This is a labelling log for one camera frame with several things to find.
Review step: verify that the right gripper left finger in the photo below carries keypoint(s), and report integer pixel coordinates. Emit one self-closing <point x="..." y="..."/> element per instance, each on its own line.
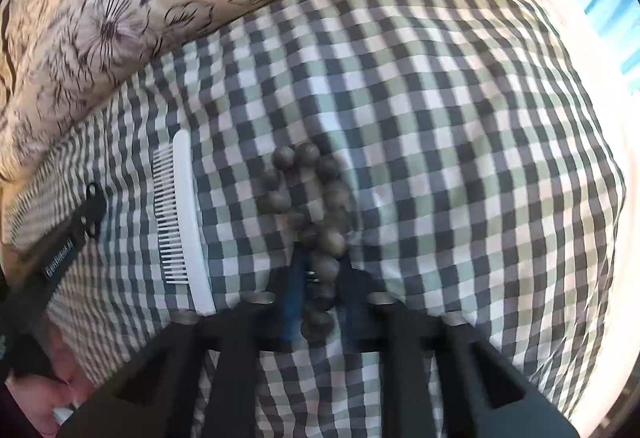
<point x="154" y="393"/>

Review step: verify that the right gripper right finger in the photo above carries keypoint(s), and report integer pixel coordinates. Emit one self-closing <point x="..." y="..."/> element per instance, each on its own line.
<point x="439" y="377"/>

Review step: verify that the white plastic comb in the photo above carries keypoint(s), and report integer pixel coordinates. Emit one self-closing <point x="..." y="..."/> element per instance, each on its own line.
<point x="175" y="208"/>

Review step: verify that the left human hand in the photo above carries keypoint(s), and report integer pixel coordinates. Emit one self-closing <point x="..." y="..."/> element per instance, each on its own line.
<point x="38" y="396"/>

